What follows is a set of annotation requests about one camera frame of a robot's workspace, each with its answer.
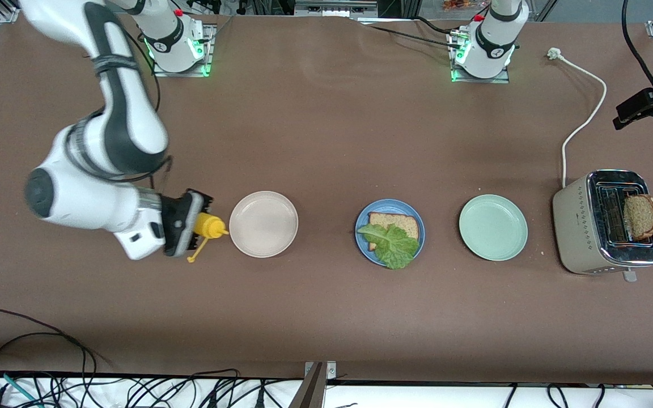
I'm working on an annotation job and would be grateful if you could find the yellow squeeze bottle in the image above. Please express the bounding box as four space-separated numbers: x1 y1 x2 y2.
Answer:
186 212 230 264

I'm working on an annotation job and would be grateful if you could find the brown bread slice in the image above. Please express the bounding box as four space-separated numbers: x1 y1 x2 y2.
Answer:
623 194 653 240
367 211 421 252

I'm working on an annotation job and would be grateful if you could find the green lettuce leaf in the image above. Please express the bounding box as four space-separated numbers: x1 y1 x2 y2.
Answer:
357 223 421 270

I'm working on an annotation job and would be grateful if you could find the beige round plate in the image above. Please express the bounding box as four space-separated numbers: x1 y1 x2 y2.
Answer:
229 191 299 258

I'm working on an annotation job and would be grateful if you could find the light green round plate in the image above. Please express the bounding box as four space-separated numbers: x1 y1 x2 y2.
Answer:
459 194 529 262

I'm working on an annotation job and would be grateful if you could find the blue round plate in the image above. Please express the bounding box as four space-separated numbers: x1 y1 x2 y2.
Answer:
355 198 426 267

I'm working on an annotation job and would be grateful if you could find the beige chrome toaster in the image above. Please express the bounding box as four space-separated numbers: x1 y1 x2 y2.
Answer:
552 169 653 283

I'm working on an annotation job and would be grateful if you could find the grey metal pole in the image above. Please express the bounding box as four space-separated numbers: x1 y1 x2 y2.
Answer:
287 363 327 408

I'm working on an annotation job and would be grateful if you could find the orange snack packet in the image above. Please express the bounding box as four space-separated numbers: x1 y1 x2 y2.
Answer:
443 0 489 12

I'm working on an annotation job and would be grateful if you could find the grey metal box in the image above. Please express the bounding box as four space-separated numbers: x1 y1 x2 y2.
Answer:
295 0 379 18

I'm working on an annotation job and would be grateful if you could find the white toaster power cord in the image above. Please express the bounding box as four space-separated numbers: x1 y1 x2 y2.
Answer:
548 48 608 189

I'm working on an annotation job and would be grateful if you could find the black plug cable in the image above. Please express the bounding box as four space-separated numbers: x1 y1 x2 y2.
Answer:
108 369 242 408
246 379 283 408

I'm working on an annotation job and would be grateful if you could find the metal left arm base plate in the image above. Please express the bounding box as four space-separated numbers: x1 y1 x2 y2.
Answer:
449 31 511 84

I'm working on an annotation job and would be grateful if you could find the silver mounting bracket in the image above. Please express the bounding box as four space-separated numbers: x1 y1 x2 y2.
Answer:
304 361 337 380

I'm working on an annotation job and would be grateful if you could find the thin black base cable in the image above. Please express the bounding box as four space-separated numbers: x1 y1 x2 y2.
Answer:
412 16 457 35
361 22 463 49

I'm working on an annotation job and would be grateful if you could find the teal cable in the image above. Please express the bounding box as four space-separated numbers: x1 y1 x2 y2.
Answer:
0 369 38 406

